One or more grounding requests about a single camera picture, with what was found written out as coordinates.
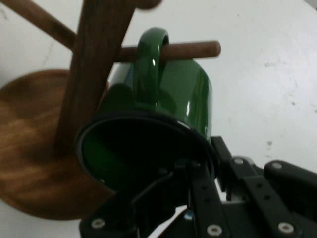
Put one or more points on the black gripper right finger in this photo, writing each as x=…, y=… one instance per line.
x=257, y=188

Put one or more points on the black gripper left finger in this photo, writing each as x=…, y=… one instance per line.
x=205, y=203

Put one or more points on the green enamel mug white print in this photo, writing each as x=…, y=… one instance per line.
x=183, y=86

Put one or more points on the dark wooden mug tree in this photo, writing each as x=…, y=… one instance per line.
x=91, y=49

